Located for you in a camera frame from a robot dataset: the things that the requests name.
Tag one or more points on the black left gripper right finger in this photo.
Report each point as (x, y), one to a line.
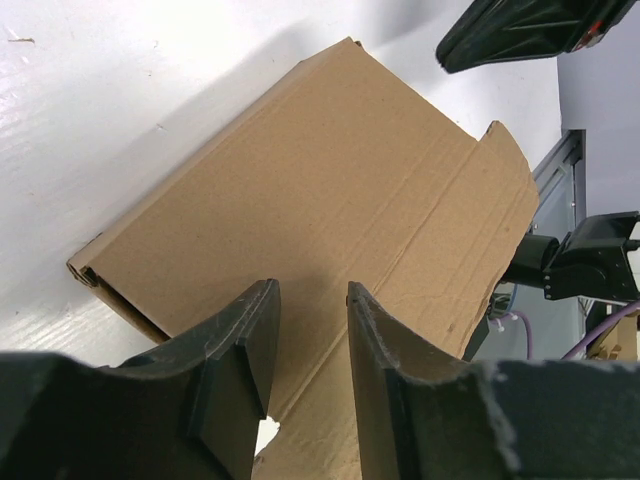
(424, 414)

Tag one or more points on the aluminium table frame rail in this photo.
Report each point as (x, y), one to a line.
(560, 179)

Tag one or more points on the brown cardboard box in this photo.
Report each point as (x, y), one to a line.
(340, 172)

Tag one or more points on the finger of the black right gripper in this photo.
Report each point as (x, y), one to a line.
(491, 32)

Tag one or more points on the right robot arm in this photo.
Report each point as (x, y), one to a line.
(600, 258)

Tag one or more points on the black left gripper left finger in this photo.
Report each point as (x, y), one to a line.
(189, 408)

